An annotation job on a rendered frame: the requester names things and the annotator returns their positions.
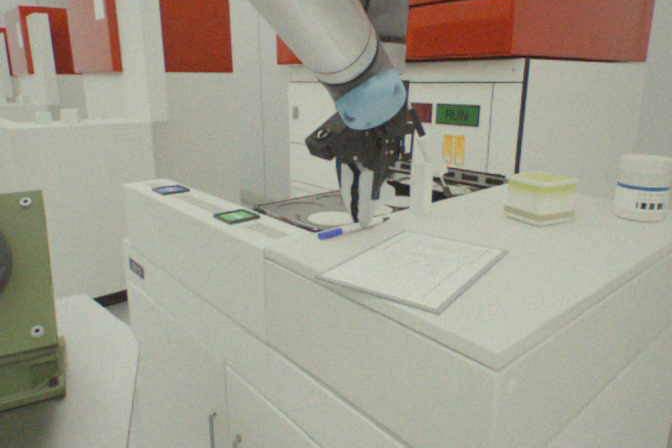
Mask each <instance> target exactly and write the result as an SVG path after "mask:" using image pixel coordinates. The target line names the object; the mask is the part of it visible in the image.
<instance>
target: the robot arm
mask: <svg viewBox="0 0 672 448"><path fill-rule="evenodd" d="M247 1H248V2H249V3H250V4H251V5H253V7H254V8H255V9H256V10H257V12H258V13H259V14H260V15H261V17H262V18H263V19H264V20H265V21H266V22H268V23H269V24H270V27H271V28H272V29H273V30H274V31H275V32H276V33H277V35H278V36H279V37H280V38H281V39H283V41H284V42H285V43H286V45H287V46H288V47H289V48H290V49H291V50H292V51H293V52H294V54H295V56H296V57H298V58H299V59H300V60H301V61H302V63H303V64H304V65H305V66H306V67H307V68H308V69H309V71H310V73H311V74H312V75H314V76H315V77H316V78H317V79H318V80H319V81H320V83H321V84H322V86H323V87H324V88H325V89H326V90H327V92H328V93H329V95H331V97H332V99H333V102H334V104H335V105H334V107H335V110H338V111H337V112H335V113H334V114H333V115H332V117H331V118H328V119H327V120H326V121H325V122H324V123H323V124H321V125H320V126H319V127H318V128H317V129H316V130H314V131H312V132H311V134H310V135H309V136H308V137H306V138H305V139H304V142H305V144H306V146H307V149H308V152H309V154H310V155H311V156H315V157H318V158H321V159H324V160H327V161H332V160H333V159H334V158H335V157H336V160H335V164H336V173H337V178H338V185H339V189H340V190H341V194H342V198H343V201H344V204H345V207H346V209H348V212H349V214H350V217H351V219H352V222H353V224H356V223H358V222H359V223H360V226H361V228H367V227H368V225H369V224H370V223H371V221H372V218H373V216H374V214H375V212H376V210H377V209H378V208H380V207H383V206H385V205H386V204H388V203H390V201H391V200H392V199H393V198H394V195H395V190H394V188H393V187H391V186H389V184H387V182H386V177H387V174H388V169H389V164H388V163H395V162H399V160H400V154H401V161H407V160H412V152H414V139H415V126H416V124H410V123H407V122H406V117H407V105H408V91H409V80H402V78H400V77H399V76H401V75H403V74H404V63H405V49H406V45H404V44H405V41H406V39H405V38H406V28H408V14H409V1H410V0H247ZM407 134H411V139H410V152H409V153H405V148H406V146H405V135H407ZM401 141H402V145H401ZM366 168H368V170H367V171H366ZM358 203H359V209H358ZM12 265H13V261H12V252H11V249H9V246H8V244H7V240H6V238H5V236H4V234H3V233H2V231H1V230H0V296H1V295H2V293H3V291H4V290H5V288H6V285H7V283H8V280H9V277H10V273H12Z"/></svg>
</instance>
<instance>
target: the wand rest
mask: <svg viewBox="0 0 672 448"><path fill-rule="evenodd" d="M415 139H416V142H417V144H418V146H419V148H420V152H421V154H422V156H423V159H424V161H425V162H424V161H415V162H411V174H410V203H409V212H411V213H416V214H420V215H426V214H430V213H431V203H432V181H433V176H436V177H437V176H439V177H441V176H442V175H443V174H445V173H448V168H447V166H446V164H445V161H443V159H442V156H441V154H440V150H439V148H438V145H437V143H436V141H435V138H434V135H433V132H432V133H429V134H426V136H423V137H421V138H419V136H418V133H417V131H415Z"/></svg>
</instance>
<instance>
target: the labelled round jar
mask: <svg viewBox="0 0 672 448"><path fill-rule="evenodd" d="M620 168H621V169H622V171H620V172H619V176H618V181H617V189H615V196H614V205H613V213H614V215H615V216H617V217H620V218H623V219H626V220H632V221H639V222H658V221H661V220H663V219H665V216H666V210H667V205H668V198H669V192H670V185H671V178H672V176H671V175H670V174H671V173H672V159H671V158H667V157H660V155H649V154H624V155H622V157H621V161H620Z"/></svg>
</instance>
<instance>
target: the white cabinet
mask: <svg viewBox="0 0 672 448"><path fill-rule="evenodd" d="M122 248H123V256H124V266H125V275H126V285H127V294H128V303H129V313H130V321H131V330H132V332H133V334H134V336H136V339H137V342H138V344H139V346H140V362H139V371H138V372H137V387H138V397H140V399H139V407H141V412H140V415H142V425H143V435H144V444H145V448H415V447H413V446H412V445H411V444H409V443H408V442H406V441H405V440H404V439H401V438H400V436H398V435H397V434H396V433H394V432H393V431H391V430H390V429H389V428H386V427H385V426H383V424H382V423H381V422H379V421H378V420H376V419H375V418H372V417H371V416H370V415H368V414H367V412H365V411H364V410H363V409H361V408H360V407H357V406H356V405H355V404H353V403H352V402H350V401H349V399H348V398H346V397H344V396H342V395H341V394H340V393H338V392H337V391H335V390H334V389H333V388H331V386H329V385H327V384H326V383H325V382H323V381H322V380H320V379H319V378H318V377H316V376H315V375H312V373H311V372H310V371H308V370H307V369H305V368H304V367H303V366H301V365H300V364H297V363H296V362H295V361H293V359H292V358H290V357H289V356H288V355H286V354H285V353H282V352H281V351H280V350H278V349H277V348H275V347H274V346H273V344H271V343H270V344H266V346H265V344H264V343H262V342H261V341H259V340H258V339H257V338H255V337H254V336H253V335H250V334H249V333H247V332H246V331H245V330H243V328H242V327H241V326H239V325H238V324H236V323H234V322H233V321H231V320H230V319H229V318H227V317H226V316H225V315H223V314H222V312H220V311H218V310H217V309H215V308H214V307H213V306H211V305H210V304H208V303H207V302H206V301H203V300H202V299H201V298H199V296H198V295H196V294H195V293H194V292H192V291H191V290H190V289H187V288H186V287H184V286H183V285H182V284H180V283H179V282H178V281H176V279H175V278H172V277H171V276H170V275H168V274H167V273H166V272H164V271H163V270H161V269H160V268H158V267H156V266H155V265H154V263H152V262H151V261H149V260H148V259H147V258H145V257H143V256H142V255H140V254H139V253H137V252H136V251H135V250H133V249H132V248H131V246H128V245H127V244H125V243H124V242H122ZM671 422H672V319H671V320H670V321H669V322H668V323H667V325H666V326H665V327H664V328H663V329H662V330H661V331H660V332H658V333H657V334H656V335H655V336H654V337H653V338H652V340H651V341H650V342H649V343H648V344H647V345H645V346H644V347H643V348H642V349H641V350H640V351H639V352H638V354H637V355H636V356H635V357H634V358H632V359H631V360H630V361H629V362H628V363H627V364H626V365H625V366H624V367H622V369H621V370H619V371H618V372H617V373H616V374H615V375H614V376H613V377H612V378H611V379H610V380H609V381H608V383H607V384H605V385H604V386H603V387H602V388H601V389H600V390H599V391H598V392H597V393H596V394H595V395H594V396H592V398H591V399H590V400H589V401H588V402H587V403H586V404H585V405H584V406H583V407H582V408H581V409H580V410H578V412H577V413H576V414H575V415H574V416H573V417H572V418H570V419H569V420H568V421H567V422H566V423H564V424H563V426H562V427H561V428H560V429H559V430H558V431H557V432H556V433H555V434H554V435H553V436H552V437H550V438H549V440H548V441H547V442H546V443H545V444H544V445H543V446H542V447H541V448H666V443H667V438H668V432H669V427H671Z"/></svg>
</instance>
